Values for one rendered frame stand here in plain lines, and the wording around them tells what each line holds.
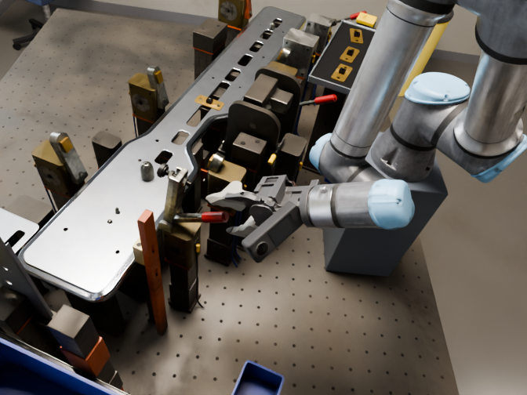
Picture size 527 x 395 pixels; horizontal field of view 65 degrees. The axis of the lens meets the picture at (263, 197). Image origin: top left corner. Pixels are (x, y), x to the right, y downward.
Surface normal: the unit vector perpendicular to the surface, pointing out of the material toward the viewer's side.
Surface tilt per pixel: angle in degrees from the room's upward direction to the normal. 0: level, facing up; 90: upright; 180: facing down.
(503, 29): 123
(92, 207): 0
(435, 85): 8
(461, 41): 90
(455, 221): 0
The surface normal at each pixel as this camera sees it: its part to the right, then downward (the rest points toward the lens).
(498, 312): 0.13, -0.64
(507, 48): -0.54, 0.83
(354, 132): -0.44, 0.57
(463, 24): -0.04, 0.76
